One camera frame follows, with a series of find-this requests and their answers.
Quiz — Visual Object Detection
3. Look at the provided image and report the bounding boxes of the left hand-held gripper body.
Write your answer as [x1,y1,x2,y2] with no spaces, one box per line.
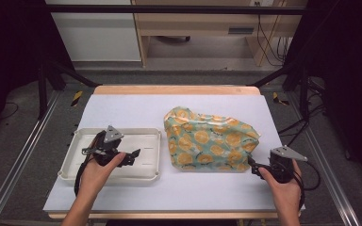
[82,125,125,168]

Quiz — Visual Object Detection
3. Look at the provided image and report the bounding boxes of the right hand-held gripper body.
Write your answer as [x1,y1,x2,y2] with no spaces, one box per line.
[268,145,309,185]

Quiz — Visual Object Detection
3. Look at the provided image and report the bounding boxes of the white plastic tray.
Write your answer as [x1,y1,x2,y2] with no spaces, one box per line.
[57,126,163,186]

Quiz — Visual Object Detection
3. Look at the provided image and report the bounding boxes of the orange-print fabric bag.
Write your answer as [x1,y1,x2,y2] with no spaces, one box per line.
[163,105,261,173]

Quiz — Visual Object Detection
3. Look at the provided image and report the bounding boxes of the person's right hand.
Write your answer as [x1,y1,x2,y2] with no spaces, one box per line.
[257,158,304,205]

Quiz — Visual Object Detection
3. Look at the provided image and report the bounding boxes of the person's left hand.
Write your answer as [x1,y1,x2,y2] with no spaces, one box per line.
[79,151,127,197]

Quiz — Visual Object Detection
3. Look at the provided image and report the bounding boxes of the white table mat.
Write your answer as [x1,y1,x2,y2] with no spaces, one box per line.
[42,93,302,213]

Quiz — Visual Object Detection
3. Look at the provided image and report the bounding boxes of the yellow-black tape marker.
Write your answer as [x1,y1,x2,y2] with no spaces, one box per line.
[271,91,290,106]
[70,89,84,107]

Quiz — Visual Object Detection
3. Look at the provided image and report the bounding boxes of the wooden table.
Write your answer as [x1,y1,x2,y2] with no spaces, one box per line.
[47,84,302,220]

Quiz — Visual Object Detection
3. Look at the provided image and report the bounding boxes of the black metal stand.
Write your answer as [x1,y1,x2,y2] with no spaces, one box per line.
[37,59,102,121]
[248,59,310,121]

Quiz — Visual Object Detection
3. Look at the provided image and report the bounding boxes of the white cabinet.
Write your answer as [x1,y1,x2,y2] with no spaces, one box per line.
[45,0,142,62]

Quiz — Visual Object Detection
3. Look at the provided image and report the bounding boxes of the grey desk label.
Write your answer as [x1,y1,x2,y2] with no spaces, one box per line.
[227,26,255,36]

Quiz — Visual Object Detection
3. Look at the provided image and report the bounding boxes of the light wooden desk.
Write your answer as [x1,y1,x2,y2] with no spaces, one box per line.
[131,0,307,69]

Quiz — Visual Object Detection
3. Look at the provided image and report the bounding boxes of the black horizontal bar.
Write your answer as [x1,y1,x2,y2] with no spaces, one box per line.
[45,4,307,16]

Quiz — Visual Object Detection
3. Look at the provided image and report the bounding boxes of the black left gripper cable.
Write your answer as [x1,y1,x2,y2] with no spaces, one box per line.
[74,137,107,197]

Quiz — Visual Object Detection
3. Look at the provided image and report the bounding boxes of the aluminium floor rail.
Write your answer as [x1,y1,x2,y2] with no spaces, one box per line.
[0,90,60,226]
[287,93,361,226]

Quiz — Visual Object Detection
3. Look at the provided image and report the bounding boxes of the black floor cables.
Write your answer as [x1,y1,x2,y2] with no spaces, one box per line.
[277,78,328,147]

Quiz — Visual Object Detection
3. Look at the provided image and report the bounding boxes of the thin black floor cable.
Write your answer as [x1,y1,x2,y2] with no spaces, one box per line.
[0,102,20,121]

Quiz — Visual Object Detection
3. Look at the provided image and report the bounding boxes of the hanging black cables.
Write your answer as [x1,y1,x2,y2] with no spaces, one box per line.
[255,13,291,67]

